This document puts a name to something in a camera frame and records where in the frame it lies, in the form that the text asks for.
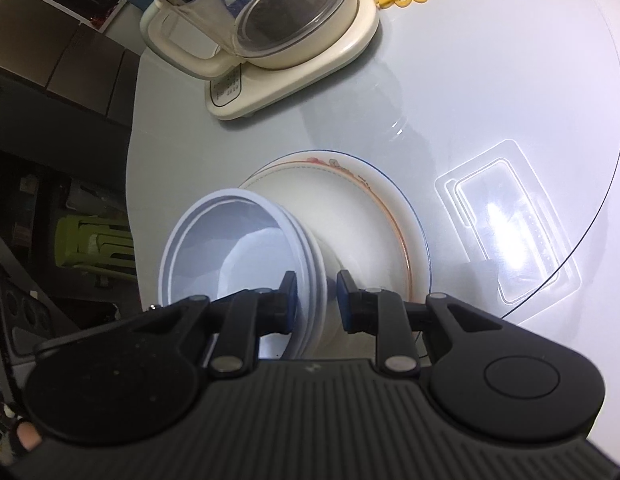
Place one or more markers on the dark wooden cabinet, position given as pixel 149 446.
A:
pixel 90 70

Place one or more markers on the clear plastic tray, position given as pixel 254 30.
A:
pixel 509 220

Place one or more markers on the black holed plastic panel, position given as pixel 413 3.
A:
pixel 20 310

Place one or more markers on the green plastic stool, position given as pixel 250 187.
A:
pixel 95 245

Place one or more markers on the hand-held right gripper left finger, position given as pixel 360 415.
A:
pixel 292 306

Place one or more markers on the glass electric kettle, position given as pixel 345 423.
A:
pixel 270 15

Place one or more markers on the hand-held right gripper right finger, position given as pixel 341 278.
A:
pixel 342 306

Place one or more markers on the small leaf-print orange-rim plate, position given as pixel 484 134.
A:
pixel 350 220

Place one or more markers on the cream kettle base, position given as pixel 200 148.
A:
pixel 270 90

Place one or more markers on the person's left hand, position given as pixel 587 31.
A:
pixel 29 435

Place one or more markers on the flower-print blue-rim plate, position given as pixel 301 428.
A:
pixel 335 162

